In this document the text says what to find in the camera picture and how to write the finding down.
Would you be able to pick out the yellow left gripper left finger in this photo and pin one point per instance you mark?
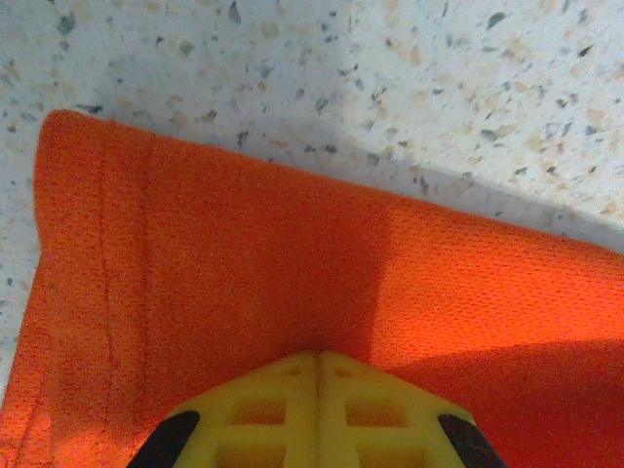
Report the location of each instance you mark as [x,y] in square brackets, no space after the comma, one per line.
[263,419]

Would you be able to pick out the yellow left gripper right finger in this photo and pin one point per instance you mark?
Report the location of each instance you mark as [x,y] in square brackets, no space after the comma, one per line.
[380,419]

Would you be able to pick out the orange t-shirt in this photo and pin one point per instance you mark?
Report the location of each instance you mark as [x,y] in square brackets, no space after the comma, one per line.
[244,268]

